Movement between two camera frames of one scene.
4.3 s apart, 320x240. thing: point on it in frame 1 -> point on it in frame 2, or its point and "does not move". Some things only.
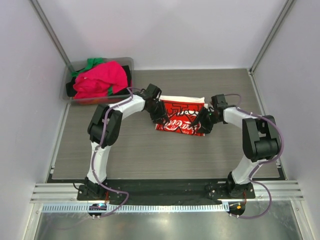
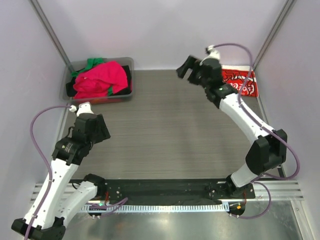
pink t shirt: x=94 y=82 does not move
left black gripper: x=156 y=118 -> x=103 y=132
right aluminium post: x=288 y=5 does not move
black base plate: x=163 y=191 does not move
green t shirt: x=91 y=63 does not move
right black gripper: x=206 y=128 -> x=190 y=64
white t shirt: x=181 y=112 -> x=242 y=78
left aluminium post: x=45 y=22 does not move
